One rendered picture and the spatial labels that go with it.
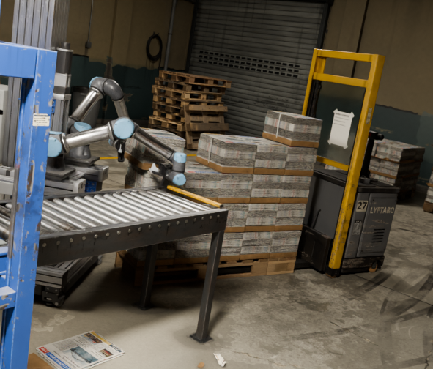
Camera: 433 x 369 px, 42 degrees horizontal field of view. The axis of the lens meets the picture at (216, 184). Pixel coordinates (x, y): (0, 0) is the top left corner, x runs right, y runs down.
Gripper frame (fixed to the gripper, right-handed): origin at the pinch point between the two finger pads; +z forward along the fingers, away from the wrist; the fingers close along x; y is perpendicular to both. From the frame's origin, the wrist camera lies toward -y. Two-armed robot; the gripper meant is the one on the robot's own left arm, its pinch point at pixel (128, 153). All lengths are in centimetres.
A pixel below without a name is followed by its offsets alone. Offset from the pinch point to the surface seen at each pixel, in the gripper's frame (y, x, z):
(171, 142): 17.9, 11.4, 45.0
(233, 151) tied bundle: 14, 63, 42
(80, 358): -84, -64, 128
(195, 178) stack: -7, 34, 43
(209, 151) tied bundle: 10, 54, 24
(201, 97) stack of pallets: 8, 355, -555
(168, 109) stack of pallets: -22, 297, -565
